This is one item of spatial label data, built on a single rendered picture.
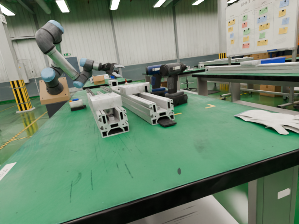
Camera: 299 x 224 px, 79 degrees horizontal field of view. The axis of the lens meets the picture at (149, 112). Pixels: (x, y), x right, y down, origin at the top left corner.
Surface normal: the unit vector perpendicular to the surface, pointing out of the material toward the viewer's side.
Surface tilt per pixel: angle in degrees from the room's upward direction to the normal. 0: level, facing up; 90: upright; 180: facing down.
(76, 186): 0
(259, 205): 90
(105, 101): 90
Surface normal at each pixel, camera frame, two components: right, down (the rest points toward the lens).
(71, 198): -0.13, -0.96
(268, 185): 0.27, 0.21
